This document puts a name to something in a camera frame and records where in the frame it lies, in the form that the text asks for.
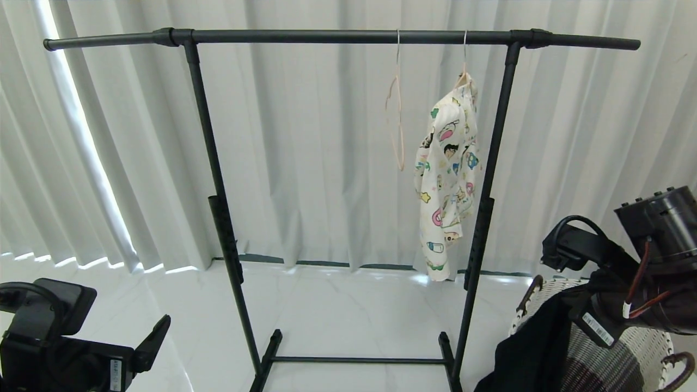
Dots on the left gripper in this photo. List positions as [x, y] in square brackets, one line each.
[65, 367]

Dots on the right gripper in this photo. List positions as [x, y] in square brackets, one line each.
[610, 310]

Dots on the black garment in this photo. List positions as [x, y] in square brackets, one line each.
[533, 354]

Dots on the cream printed garment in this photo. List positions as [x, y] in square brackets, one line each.
[446, 190]

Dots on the pink clothes hanger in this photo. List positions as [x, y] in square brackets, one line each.
[464, 60]
[400, 141]

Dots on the white laundry basket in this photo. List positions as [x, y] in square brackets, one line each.
[648, 348]

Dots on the black clothes rack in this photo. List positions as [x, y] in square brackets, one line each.
[354, 37]

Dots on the white curtain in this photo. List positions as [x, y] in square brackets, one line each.
[299, 163]

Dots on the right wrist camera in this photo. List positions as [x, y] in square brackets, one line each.
[577, 247]

